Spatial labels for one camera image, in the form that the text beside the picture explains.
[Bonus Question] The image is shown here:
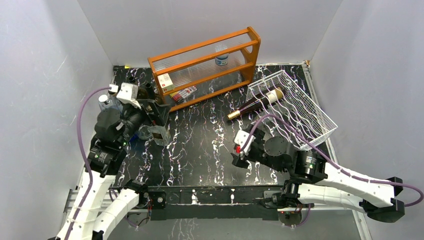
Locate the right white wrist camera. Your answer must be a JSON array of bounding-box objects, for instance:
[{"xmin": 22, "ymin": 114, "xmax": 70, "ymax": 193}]
[{"xmin": 233, "ymin": 129, "xmax": 256, "ymax": 156}]

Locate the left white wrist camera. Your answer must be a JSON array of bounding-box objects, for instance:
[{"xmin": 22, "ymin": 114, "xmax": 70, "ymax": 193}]
[{"xmin": 108, "ymin": 82, "xmax": 141, "ymax": 109}]

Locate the clear round glass bottle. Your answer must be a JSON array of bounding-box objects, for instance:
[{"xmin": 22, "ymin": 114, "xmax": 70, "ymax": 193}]
[{"xmin": 135, "ymin": 125, "xmax": 153, "ymax": 141}]

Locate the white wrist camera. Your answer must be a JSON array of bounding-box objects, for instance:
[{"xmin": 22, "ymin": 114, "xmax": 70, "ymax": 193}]
[
  {"xmin": 233, "ymin": 129, "xmax": 256, "ymax": 156},
  {"xmin": 108, "ymin": 82, "xmax": 141, "ymax": 109}
]

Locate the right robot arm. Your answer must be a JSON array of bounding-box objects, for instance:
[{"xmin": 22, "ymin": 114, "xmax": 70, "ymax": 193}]
[{"xmin": 232, "ymin": 129, "xmax": 405, "ymax": 223}]

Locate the brown wine bottle silver cap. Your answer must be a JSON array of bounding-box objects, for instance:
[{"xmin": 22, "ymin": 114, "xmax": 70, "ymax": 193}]
[{"xmin": 127, "ymin": 76, "xmax": 137, "ymax": 84}]

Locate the small blue labelled jar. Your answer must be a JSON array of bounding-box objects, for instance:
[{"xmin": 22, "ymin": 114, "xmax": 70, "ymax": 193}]
[{"xmin": 214, "ymin": 44, "xmax": 229, "ymax": 66}]

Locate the gold capped dark bottle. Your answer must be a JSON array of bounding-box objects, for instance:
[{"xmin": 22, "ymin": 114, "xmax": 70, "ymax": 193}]
[{"xmin": 227, "ymin": 87, "xmax": 284, "ymax": 120}]

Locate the orange wooden shelf rack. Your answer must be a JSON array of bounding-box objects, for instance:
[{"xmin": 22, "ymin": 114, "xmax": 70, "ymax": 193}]
[{"xmin": 148, "ymin": 26, "xmax": 261, "ymax": 112}]

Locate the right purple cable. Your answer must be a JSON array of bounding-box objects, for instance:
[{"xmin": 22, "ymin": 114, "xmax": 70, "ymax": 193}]
[{"xmin": 240, "ymin": 114, "xmax": 424, "ymax": 208}]

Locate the white wire wine rack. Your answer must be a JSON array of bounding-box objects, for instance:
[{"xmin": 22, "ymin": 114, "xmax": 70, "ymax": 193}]
[{"xmin": 246, "ymin": 70, "xmax": 338, "ymax": 147}]

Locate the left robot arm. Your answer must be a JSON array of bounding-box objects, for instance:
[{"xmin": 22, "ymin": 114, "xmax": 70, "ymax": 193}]
[{"xmin": 53, "ymin": 99, "xmax": 171, "ymax": 240}]

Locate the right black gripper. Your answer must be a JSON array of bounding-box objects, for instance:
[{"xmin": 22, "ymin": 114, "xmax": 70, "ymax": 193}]
[{"xmin": 231, "ymin": 124, "xmax": 287, "ymax": 174}]

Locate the white red small box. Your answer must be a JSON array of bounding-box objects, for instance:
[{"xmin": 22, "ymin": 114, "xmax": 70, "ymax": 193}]
[{"xmin": 157, "ymin": 73, "xmax": 175, "ymax": 93}]

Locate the black metal base rail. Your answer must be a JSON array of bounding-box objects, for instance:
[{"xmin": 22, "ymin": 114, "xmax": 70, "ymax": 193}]
[{"xmin": 148, "ymin": 185, "xmax": 283, "ymax": 221}]

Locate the marker pen pack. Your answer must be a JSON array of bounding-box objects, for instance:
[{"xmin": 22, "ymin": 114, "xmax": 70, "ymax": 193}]
[{"xmin": 170, "ymin": 86, "xmax": 198, "ymax": 104}]

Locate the blue square glass bottle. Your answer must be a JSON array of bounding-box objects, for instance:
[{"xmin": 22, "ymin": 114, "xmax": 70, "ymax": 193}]
[{"xmin": 98, "ymin": 94, "xmax": 123, "ymax": 113}]

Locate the dark green wine bottle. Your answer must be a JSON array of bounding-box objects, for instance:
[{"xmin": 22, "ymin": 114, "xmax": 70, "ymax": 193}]
[{"xmin": 145, "ymin": 82, "xmax": 156, "ymax": 100}]

